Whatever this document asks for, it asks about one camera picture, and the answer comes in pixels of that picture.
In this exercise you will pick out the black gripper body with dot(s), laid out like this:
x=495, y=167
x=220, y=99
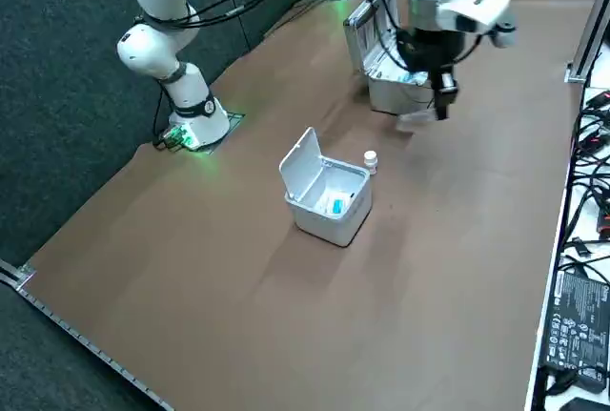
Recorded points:
x=429, y=51

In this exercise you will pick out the small white medicine bottle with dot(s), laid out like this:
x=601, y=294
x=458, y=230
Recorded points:
x=371, y=165

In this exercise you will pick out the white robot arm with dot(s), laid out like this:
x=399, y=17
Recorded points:
x=157, y=53

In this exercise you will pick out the aluminium medical kit case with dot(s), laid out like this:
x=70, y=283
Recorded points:
x=395, y=94

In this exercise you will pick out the white waste bin with lid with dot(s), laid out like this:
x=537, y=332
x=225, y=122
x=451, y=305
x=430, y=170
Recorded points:
x=329, y=230

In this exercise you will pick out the blue face mask packet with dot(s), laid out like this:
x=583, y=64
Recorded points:
x=414, y=78

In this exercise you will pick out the crumpled disposable glove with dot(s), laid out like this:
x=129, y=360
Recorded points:
x=338, y=206

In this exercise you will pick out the red lit black plug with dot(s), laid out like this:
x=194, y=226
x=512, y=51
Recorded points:
x=604, y=220
x=601, y=97

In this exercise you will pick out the black labelled power supply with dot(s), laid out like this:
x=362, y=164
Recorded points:
x=576, y=330

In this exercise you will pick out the aluminium table edge strip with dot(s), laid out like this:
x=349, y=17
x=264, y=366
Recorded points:
x=100, y=351

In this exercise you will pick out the aluminium camera post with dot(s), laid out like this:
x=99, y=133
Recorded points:
x=590, y=25

